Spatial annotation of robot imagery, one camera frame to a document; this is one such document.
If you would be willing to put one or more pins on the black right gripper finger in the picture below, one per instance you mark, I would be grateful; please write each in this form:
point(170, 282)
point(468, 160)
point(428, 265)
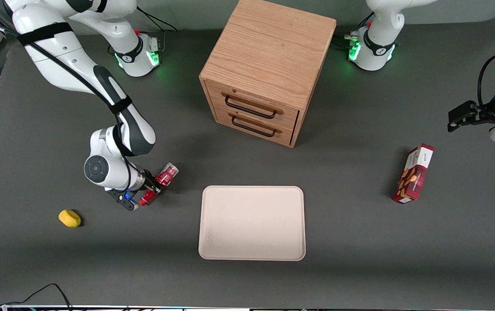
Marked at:
point(148, 180)
point(158, 190)

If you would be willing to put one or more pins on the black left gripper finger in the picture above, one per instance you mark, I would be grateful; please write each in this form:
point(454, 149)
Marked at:
point(467, 109)
point(455, 123)

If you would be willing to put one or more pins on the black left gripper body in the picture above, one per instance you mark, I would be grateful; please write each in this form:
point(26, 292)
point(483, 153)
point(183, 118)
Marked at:
point(477, 115)

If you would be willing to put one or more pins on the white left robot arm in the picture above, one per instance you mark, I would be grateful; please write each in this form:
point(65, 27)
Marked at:
point(379, 30)

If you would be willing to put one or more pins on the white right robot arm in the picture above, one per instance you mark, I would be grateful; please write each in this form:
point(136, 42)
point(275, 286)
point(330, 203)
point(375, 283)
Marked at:
point(61, 52)

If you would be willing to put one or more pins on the beige rectangular tray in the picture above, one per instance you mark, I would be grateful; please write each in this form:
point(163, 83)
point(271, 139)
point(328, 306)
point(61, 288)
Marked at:
point(251, 224)

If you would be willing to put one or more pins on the red cookie box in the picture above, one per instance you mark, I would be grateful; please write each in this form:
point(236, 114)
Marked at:
point(413, 175)

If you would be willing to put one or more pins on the yellow sponge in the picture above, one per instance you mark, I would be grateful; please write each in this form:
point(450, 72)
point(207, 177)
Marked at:
point(69, 218)

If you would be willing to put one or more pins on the wooden drawer cabinet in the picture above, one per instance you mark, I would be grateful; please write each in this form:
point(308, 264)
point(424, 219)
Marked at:
point(269, 47)

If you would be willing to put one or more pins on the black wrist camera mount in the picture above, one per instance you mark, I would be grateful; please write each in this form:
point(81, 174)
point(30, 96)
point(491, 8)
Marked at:
point(122, 199)

